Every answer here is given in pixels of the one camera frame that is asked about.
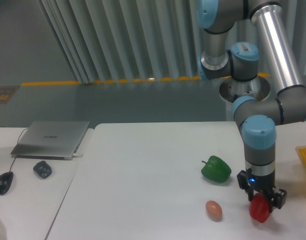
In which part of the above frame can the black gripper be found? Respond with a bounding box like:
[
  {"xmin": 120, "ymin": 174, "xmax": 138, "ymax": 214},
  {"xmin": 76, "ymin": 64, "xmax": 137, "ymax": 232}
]
[{"xmin": 237, "ymin": 168, "xmax": 286, "ymax": 213}]

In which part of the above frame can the red bell pepper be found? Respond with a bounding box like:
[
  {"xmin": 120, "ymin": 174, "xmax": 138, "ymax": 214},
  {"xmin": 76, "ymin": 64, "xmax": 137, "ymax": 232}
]
[{"xmin": 249, "ymin": 193, "xmax": 270, "ymax": 223}]

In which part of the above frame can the black computer mouse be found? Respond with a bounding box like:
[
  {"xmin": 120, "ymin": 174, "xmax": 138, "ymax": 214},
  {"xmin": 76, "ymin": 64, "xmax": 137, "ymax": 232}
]
[{"xmin": 0, "ymin": 171, "xmax": 14, "ymax": 196}]

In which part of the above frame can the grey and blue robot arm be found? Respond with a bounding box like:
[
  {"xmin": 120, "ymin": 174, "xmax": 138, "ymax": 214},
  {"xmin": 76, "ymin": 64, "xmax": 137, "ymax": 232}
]
[{"xmin": 196, "ymin": 0, "xmax": 306, "ymax": 210}]

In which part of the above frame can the green bell pepper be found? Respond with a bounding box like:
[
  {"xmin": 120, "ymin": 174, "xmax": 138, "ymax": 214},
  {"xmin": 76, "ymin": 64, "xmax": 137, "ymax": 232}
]
[{"xmin": 201, "ymin": 155, "xmax": 232, "ymax": 183}]

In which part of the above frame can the brown egg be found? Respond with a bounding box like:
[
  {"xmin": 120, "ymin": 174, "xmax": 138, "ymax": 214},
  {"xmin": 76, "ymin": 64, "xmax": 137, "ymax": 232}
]
[{"xmin": 205, "ymin": 200, "xmax": 223, "ymax": 221}]

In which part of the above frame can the black power adapter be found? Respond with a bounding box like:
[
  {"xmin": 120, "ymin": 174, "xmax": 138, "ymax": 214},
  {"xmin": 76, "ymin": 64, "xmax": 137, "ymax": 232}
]
[{"xmin": 33, "ymin": 160, "xmax": 52, "ymax": 179}]

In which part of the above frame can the silver closed laptop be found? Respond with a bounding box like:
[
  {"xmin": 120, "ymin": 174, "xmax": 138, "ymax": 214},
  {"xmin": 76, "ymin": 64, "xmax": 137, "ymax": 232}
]
[{"xmin": 11, "ymin": 121, "xmax": 90, "ymax": 160}]

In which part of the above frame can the brown floor sign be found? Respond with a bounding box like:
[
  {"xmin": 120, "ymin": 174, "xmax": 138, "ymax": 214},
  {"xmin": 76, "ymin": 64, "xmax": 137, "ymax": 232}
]
[{"xmin": 0, "ymin": 86, "xmax": 19, "ymax": 104}]

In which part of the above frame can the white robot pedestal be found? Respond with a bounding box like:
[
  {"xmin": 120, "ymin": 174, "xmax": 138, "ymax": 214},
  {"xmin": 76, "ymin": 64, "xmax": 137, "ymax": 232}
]
[{"xmin": 219, "ymin": 76, "xmax": 271, "ymax": 122}]

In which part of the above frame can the white corrugated wall panel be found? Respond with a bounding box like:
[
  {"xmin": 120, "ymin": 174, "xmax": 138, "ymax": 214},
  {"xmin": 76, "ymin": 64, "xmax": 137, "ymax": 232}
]
[{"xmin": 37, "ymin": 0, "xmax": 306, "ymax": 83}]

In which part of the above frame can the grey mouse cable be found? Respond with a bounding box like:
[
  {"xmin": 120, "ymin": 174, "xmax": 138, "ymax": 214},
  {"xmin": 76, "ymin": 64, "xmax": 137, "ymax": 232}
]
[{"xmin": 9, "ymin": 127, "xmax": 30, "ymax": 173}]

